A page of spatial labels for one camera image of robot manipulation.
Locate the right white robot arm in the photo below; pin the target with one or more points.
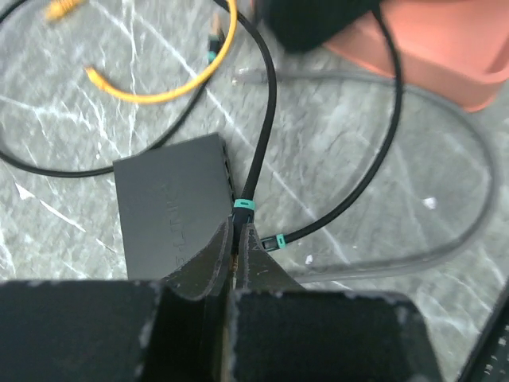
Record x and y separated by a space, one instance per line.
300 26

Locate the pink plastic tray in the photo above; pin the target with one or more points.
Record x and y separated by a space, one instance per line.
456 49

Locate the black network switch box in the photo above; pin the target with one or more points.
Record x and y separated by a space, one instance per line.
171 201

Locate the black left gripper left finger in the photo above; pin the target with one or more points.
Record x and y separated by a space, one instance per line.
164 330

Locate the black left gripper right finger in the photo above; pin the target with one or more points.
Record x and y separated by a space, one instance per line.
283 334

